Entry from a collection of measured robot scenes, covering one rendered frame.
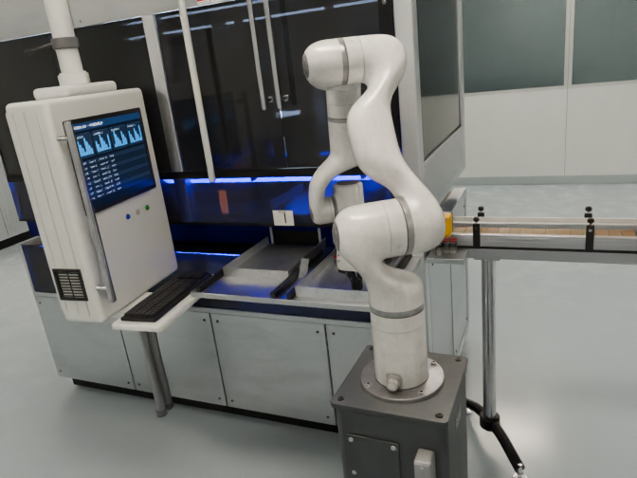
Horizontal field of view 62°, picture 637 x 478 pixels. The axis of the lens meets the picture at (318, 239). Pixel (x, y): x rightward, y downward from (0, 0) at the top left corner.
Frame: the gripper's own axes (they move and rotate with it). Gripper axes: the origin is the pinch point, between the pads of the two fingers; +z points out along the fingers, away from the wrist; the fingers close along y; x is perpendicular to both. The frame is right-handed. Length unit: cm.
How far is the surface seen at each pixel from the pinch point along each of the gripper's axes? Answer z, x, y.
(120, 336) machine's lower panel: 53, -36, 140
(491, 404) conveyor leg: 72, -50, -33
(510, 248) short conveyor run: 4, -46, -40
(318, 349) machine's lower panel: 47, -35, 33
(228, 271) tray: 2, -9, 51
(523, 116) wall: 17, -495, -23
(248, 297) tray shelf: 4.7, 4.5, 35.7
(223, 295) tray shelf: 4.8, 4.5, 45.4
